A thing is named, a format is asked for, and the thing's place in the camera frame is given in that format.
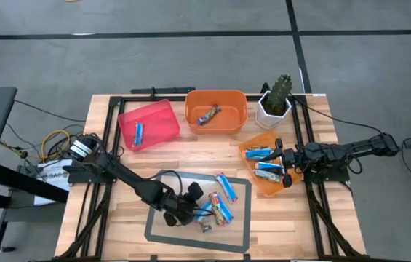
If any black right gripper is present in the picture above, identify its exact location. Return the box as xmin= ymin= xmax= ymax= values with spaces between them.
xmin=259 ymin=138 xmax=306 ymax=189

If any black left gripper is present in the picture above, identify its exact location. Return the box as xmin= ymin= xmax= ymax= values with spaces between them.
xmin=163 ymin=181 xmax=205 ymax=228

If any blue granola bar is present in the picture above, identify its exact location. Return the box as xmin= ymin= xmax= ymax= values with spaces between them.
xmin=214 ymin=172 xmax=239 ymax=205
xmin=244 ymin=148 xmax=274 ymax=160
xmin=132 ymin=122 xmax=145 ymax=148
xmin=193 ymin=202 xmax=214 ymax=223
xmin=257 ymin=161 xmax=285 ymax=174
xmin=219 ymin=201 xmax=235 ymax=224

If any green and silver granola bar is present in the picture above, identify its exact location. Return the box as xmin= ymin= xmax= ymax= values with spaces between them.
xmin=253 ymin=169 xmax=283 ymax=184

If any purple granola bar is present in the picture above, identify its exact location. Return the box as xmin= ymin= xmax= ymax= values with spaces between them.
xmin=196 ymin=104 xmax=223 ymax=127

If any green and red granola bar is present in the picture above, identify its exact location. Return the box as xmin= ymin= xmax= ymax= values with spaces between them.
xmin=208 ymin=191 xmax=227 ymax=226

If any shallow translucent orange tray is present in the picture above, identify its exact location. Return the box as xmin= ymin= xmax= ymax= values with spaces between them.
xmin=237 ymin=130 xmax=304 ymax=198

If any white hexagonal plant pot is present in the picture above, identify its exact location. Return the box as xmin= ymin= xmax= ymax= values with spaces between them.
xmin=255 ymin=90 xmax=292 ymax=131

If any clear mat with black border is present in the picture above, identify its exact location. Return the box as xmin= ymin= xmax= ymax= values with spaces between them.
xmin=143 ymin=169 xmax=252 ymax=255

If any green cactus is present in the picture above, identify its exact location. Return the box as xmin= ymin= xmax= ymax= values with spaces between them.
xmin=265 ymin=74 xmax=293 ymax=116

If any deep orange plastic bin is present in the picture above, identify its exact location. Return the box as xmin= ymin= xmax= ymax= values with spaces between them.
xmin=185 ymin=90 xmax=249 ymax=135

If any pink plastic bin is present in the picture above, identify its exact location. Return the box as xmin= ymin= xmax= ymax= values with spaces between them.
xmin=117 ymin=98 xmax=181 ymax=152

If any black bar device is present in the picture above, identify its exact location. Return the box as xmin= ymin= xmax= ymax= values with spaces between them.
xmin=131 ymin=86 xmax=196 ymax=95

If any white paper box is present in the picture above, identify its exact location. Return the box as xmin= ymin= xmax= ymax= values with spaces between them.
xmin=33 ymin=159 xmax=72 ymax=205

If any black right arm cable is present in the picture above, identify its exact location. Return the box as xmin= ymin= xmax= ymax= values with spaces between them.
xmin=289 ymin=92 xmax=384 ymax=135

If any black aluminium table frame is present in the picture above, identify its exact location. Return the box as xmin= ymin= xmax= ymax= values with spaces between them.
xmin=57 ymin=93 xmax=366 ymax=262

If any yellow cable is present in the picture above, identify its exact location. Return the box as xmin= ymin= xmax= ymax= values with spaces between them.
xmin=40 ymin=129 xmax=72 ymax=162

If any black floor cable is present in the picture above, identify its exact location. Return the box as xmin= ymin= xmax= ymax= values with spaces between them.
xmin=13 ymin=99 xmax=87 ymax=123

